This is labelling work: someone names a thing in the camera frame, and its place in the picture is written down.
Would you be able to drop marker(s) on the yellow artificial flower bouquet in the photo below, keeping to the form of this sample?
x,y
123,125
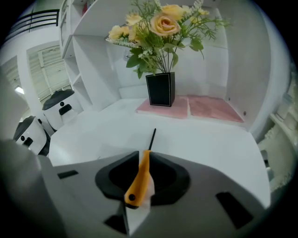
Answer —
x,y
163,23

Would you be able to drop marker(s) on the black square vase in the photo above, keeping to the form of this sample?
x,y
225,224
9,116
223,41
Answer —
x,y
160,89

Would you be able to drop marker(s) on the black railing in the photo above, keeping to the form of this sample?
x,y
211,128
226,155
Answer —
x,y
35,21

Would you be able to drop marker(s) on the white bin with black lid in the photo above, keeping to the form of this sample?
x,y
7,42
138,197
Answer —
x,y
32,137
58,111

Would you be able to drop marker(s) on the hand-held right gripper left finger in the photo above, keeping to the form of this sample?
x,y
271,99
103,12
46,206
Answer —
x,y
76,195

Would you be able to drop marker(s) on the pink mat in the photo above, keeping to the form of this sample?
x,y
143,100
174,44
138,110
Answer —
x,y
211,107
172,110

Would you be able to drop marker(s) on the white shelf unit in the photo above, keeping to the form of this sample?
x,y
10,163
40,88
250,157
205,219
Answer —
x,y
95,69

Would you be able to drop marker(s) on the window blinds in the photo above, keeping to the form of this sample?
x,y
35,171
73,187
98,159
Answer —
x,y
49,69

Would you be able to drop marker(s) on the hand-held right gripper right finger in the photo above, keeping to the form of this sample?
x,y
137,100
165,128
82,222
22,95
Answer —
x,y
205,181

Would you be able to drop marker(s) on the white rack with items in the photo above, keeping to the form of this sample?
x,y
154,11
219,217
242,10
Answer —
x,y
284,130

